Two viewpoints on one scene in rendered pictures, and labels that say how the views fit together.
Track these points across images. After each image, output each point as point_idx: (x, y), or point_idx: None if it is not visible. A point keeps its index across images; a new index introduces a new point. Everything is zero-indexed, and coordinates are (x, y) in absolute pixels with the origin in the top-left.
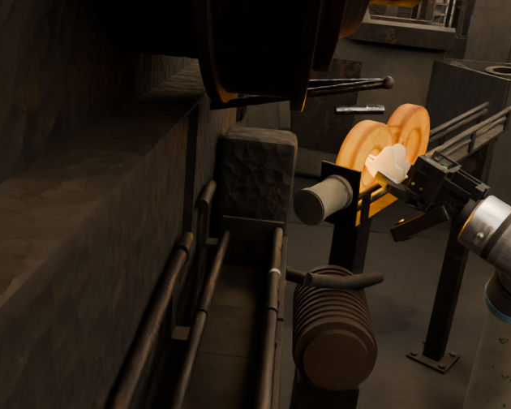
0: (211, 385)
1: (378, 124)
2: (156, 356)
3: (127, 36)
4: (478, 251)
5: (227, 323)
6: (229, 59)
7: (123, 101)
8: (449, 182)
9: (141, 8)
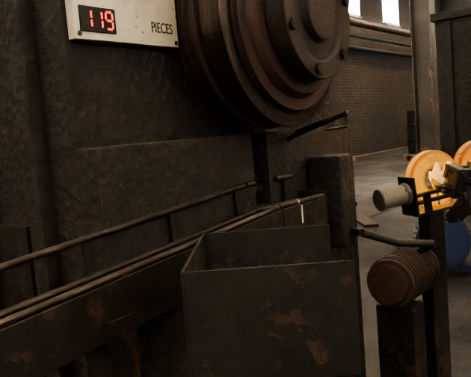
0: None
1: (432, 150)
2: None
3: (220, 108)
4: None
5: None
6: (238, 107)
7: (229, 133)
8: (465, 176)
9: (215, 97)
